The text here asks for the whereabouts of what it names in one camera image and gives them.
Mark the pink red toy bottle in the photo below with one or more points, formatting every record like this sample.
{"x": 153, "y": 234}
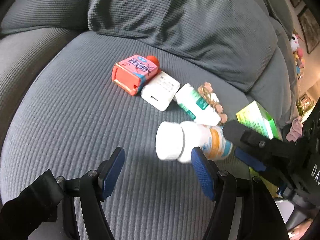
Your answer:
{"x": 130, "y": 76}

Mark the white USB wall charger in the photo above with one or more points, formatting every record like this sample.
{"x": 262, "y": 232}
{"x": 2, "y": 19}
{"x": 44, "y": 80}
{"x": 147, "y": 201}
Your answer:
{"x": 160, "y": 90}

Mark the green yellow cardboard box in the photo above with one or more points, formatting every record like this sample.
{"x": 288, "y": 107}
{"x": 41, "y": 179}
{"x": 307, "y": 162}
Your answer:
{"x": 257, "y": 117}

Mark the grey sofa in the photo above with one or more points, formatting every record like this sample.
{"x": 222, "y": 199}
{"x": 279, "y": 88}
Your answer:
{"x": 75, "y": 117}

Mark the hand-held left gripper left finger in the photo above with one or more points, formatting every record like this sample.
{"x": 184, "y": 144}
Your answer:
{"x": 112, "y": 177}

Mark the white bottle orange blue label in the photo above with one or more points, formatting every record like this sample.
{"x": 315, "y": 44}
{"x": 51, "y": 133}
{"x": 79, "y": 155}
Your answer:
{"x": 170, "y": 140}

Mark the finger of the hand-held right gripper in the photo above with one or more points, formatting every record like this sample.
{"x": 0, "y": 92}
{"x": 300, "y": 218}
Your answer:
{"x": 240, "y": 132}
{"x": 250, "y": 160}

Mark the beige flower hair clip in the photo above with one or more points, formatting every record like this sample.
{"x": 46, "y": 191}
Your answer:
{"x": 207, "y": 88}

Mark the pile of colourful small toys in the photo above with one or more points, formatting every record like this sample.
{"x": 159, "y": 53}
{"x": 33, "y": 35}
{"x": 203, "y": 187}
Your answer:
{"x": 300, "y": 55}

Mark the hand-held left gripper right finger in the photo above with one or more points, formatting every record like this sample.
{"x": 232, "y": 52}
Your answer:
{"x": 202, "y": 177}

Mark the grey sofa back cushion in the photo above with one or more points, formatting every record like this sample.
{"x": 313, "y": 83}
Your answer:
{"x": 175, "y": 17}
{"x": 277, "y": 80}
{"x": 45, "y": 7}

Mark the white pink plush toy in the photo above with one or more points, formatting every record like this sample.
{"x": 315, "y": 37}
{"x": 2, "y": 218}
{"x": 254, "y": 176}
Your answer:
{"x": 296, "y": 41}

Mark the pink cloth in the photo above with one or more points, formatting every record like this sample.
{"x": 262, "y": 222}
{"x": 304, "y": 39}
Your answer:
{"x": 295, "y": 130}

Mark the white bottle green label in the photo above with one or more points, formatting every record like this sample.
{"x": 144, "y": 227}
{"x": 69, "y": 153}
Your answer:
{"x": 192, "y": 100}

